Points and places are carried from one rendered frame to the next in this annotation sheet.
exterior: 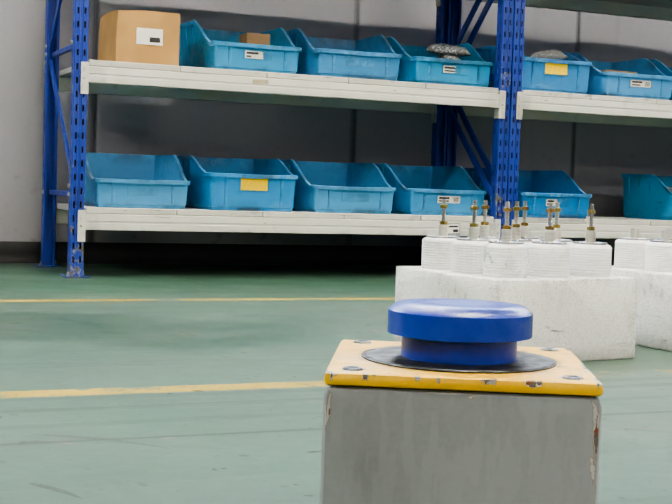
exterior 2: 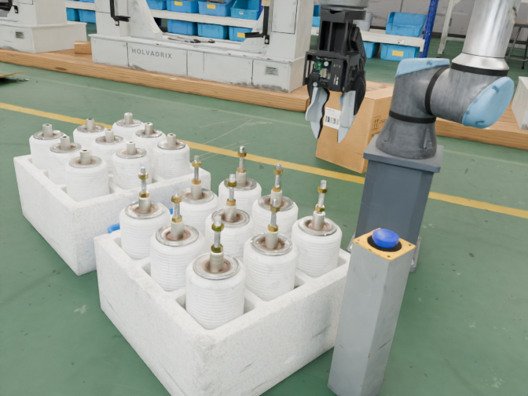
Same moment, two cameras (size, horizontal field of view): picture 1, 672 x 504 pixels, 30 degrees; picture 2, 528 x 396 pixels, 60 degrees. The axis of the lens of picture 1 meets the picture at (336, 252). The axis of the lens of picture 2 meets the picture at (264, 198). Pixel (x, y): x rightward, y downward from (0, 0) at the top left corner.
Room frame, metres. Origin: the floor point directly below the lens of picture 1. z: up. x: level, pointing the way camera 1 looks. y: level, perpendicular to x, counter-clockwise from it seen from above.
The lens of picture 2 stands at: (0.93, 0.25, 0.67)
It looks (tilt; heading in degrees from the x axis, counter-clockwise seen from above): 25 degrees down; 223
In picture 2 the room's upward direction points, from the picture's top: 4 degrees clockwise
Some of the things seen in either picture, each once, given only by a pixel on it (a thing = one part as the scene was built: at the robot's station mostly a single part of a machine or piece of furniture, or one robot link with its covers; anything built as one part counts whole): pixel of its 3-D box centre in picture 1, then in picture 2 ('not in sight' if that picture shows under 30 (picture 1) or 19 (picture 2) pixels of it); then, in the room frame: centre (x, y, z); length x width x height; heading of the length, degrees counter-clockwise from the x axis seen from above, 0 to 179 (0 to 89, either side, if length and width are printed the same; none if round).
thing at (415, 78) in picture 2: not in sight; (421, 85); (-0.15, -0.27, 0.47); 0.13 x 0.12 x 0.14; 83
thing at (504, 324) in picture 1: (459, 339); (384, 240); (0.35, -0.03, 0.32); 0.04 x 0.04 x 0.02
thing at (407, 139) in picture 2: not in sight; (408, 130); (-0.15, -0.28, 0.35); 0.15 x 0.15 x 0.10
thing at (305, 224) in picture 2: not in sight; (317, 225); (0.29, -0.20, 0.25); 0.08 x 0.08 x 0.01
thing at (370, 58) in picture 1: (338, 57); not in sight; (5.23, 0.02, 0.90); 0.50 x 0.38 x 0.21; 22
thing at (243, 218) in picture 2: not in sight; (230, 218); (0.40, -0.33, 0.25); 0.08 x 0.08 x 0.01
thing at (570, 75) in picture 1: (526, 72); not in sight; (5.62, -0.82, 0.90); 0.50 x 0.38 x 0.21; 23
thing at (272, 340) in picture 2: not in sight; (227, 287); (0.40, -0.33, 0.09); 0.39 x 0.39 x 0.18; 86
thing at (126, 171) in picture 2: not in sight; (133, 185); (0.37, -0.75, 0.16); 0.10 x 0.10 x 0.18
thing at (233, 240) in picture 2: not in sight; (229, 258); (0.40, -0.33, 0.16); 0.10 x 0.10 x 0.18
